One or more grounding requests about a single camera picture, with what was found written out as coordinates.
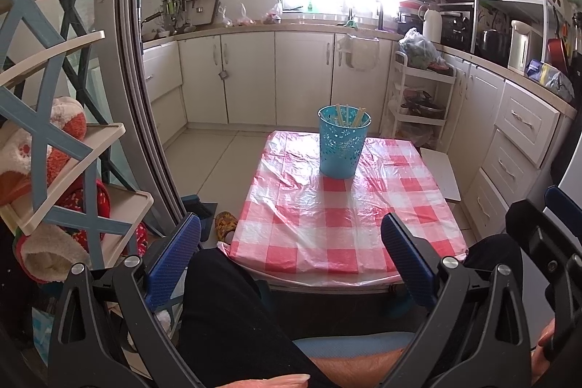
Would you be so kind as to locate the black tap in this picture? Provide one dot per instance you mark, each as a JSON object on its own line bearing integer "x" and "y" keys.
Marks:
{"x": 380, "y": 17}

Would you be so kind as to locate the blue perforated plastic basket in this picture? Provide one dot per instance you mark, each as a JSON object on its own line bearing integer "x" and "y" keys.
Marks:
{"x": 338, "y": 156}

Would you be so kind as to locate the plastic bag of greens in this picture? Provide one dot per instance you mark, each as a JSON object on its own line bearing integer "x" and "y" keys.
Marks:
{"x": 420, "y": 49}

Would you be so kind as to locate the white thermos jug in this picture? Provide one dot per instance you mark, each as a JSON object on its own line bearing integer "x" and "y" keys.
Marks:
{"x": 432, "y": 26}

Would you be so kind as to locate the light blue bag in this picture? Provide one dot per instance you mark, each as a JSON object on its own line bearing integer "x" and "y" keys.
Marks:
{"x": 43, "y": 333}

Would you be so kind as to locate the grey sliding door frame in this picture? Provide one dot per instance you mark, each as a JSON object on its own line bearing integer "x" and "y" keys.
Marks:
{"x": 129, "y": 51}

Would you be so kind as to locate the crumpled plastic bag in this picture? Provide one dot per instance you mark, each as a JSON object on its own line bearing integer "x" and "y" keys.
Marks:
{"x": 559, "y": 83}

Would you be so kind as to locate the person's left hand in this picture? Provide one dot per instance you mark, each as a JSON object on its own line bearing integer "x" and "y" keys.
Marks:
{"x": 273, "y": 382}

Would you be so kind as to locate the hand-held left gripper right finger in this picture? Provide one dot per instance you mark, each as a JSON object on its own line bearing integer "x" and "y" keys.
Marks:
{"x": 407, "y": 260}

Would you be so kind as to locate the white trolley cart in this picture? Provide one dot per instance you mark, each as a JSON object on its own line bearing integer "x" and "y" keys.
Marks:
{"x": 425, "y": 74}

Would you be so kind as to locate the pink checked plastic tablecloth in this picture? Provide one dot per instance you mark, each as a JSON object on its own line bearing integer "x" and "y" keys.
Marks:
{"x": 309, "y": 206}

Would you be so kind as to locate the white electric water boiler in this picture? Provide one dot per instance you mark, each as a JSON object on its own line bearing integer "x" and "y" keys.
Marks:
{"x": 523, "y": 47}

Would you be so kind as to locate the red white fleece slipper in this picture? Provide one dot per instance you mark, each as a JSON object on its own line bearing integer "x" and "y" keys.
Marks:
{"x": 50, "y": 251}

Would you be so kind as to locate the red pan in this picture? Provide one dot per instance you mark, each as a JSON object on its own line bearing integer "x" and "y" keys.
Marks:
{"x": 557, "y": 51}

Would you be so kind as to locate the clear plastic food bag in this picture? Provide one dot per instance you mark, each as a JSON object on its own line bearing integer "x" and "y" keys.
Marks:
{"x": 225, "y": 17}
{"x": 273, "y": 15}
{"x": 244, "y": 17}

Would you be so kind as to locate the red dotted plush slipper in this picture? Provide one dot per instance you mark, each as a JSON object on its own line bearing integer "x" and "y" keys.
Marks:
{"x": 97, "y": 197}

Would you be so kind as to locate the black pot with glass lid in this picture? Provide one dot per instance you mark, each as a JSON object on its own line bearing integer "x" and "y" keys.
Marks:
{"x": 423, "y": 106}

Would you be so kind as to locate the blue stool seat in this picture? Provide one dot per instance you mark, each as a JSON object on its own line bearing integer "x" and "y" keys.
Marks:
{"x": 354, "y": 342}

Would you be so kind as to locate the person's right hand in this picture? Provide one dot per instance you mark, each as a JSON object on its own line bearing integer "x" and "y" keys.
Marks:
{"x": 543, "y": 335}

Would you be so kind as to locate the bunch of wooden chopsticks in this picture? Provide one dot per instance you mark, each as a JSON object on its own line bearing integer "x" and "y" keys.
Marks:
{"x": 338, "y": 115}

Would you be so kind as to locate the white hanging door bin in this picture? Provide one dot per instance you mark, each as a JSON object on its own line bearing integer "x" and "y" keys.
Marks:
{"x": 361, "y": 51}

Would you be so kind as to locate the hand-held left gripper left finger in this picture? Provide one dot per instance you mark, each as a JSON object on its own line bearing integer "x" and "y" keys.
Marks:
{"x": 175, "y": 260}

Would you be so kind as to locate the stack of cookware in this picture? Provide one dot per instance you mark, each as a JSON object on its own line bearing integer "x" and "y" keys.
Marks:
{"x": 411, "y": 6}

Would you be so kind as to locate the white board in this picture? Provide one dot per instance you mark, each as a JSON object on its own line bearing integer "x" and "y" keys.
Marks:
{"x": 441, "y": 174}

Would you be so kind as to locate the orange white plush slipper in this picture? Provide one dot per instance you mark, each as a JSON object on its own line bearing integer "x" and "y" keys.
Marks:
{"x": 68, "y": 115}

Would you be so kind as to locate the cream kitchen base cabinets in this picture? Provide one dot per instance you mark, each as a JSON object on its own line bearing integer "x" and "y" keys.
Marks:
{"x": 254, "y": 74}

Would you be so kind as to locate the person's bare leg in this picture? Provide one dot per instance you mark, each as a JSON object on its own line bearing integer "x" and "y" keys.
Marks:
{"x": 363, "y": 372}

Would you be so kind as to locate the white countertop storage rack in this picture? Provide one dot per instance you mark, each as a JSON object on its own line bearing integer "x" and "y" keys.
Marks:
{"x": 509, "y": 4}

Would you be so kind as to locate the black toaster oven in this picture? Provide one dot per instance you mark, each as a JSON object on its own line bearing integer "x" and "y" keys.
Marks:
{"x": 457, "y": 31}

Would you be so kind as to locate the person's left leg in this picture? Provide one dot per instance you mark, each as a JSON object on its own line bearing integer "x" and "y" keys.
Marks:
{"x": 227, "y": 315}

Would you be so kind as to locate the brown patterned slipper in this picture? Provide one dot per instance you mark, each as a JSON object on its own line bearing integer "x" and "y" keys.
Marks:
{"x": 225, "y": 224}

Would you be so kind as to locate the blue and cream shoe rack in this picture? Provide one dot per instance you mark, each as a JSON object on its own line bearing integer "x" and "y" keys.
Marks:
{"x": 132, "y": 206}

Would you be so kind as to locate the black cooking pot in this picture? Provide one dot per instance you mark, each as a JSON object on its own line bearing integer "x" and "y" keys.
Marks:
{"x": 493, "y": 47}

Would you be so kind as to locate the blue packet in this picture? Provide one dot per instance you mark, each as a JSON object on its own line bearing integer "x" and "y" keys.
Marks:
{"x": 536, "y": 70}

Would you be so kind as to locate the dark blue dustpan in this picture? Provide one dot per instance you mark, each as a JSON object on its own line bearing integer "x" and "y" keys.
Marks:
{"x": 200, "y": 210}

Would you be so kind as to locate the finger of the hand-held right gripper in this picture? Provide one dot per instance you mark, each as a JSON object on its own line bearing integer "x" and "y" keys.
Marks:
{"x": 564, "y": 204}
{"x": 541, "y": 242}

